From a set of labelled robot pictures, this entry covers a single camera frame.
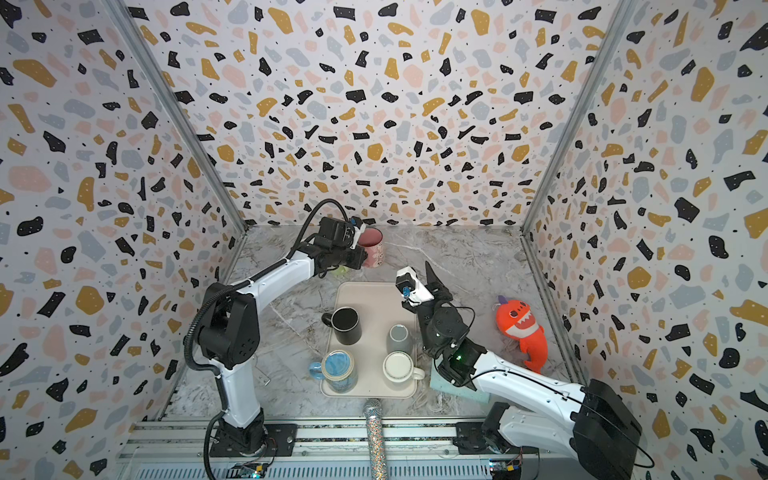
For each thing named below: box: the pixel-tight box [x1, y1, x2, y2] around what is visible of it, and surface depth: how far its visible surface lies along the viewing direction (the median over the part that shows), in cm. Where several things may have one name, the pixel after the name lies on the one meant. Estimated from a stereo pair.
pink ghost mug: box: [358, 227, 385, 268], surface depth 98 cm
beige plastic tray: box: [320, 282, 425, 399], surface depth 85 cm
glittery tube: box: [363, 398, 387, 480], surface depth 73 cm
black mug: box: [321, 306, 362, 345], surface depth 88 cm
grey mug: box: [387, 323, 409, 352], surface depth 85 cm
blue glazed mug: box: [309, 349, 358, 394], surface depth 77 cm
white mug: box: [382, 350, 425, 383], surface depth 80 cm
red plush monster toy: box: [496, 295, 549, 374], surface depth 89 cm
